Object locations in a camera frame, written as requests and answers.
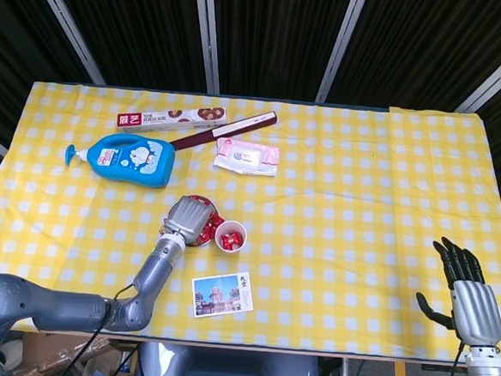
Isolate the long maroon box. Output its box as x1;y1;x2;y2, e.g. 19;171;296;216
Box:
168;103;279;159

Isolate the white paper cup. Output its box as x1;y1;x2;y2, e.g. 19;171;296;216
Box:
214;219;248;257

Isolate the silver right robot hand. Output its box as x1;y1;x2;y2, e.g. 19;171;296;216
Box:
413;236;501;348

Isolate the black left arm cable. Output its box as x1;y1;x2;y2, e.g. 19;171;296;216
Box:
64;278;137;376

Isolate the grey robot torso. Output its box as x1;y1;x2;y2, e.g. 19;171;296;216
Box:
136;341;322;376

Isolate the brown cardboard box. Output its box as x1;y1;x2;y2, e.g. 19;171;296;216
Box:
4;330;137;376

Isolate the blue pump lotion bottle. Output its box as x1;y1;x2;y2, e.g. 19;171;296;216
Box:
63;130;178;191

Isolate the white baking paper box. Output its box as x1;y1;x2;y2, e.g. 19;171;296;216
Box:
115;99;230;141

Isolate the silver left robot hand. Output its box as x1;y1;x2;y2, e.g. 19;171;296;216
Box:
159;193;216;247

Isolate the pink wet wipes pack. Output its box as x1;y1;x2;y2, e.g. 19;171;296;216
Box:
212;136;282;178

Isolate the palace photo postcard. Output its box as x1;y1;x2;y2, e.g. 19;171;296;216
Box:
188;269;257;324

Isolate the round metal plate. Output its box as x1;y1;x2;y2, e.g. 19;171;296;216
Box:
160;191;228;251

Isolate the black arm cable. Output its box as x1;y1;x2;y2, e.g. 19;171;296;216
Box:
445;339;468;376
64;278;137;376

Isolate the yellow checked tablecloth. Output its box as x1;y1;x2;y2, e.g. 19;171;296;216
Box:
0;77;501;367

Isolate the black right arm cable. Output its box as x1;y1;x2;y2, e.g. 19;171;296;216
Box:
445;339;468;376

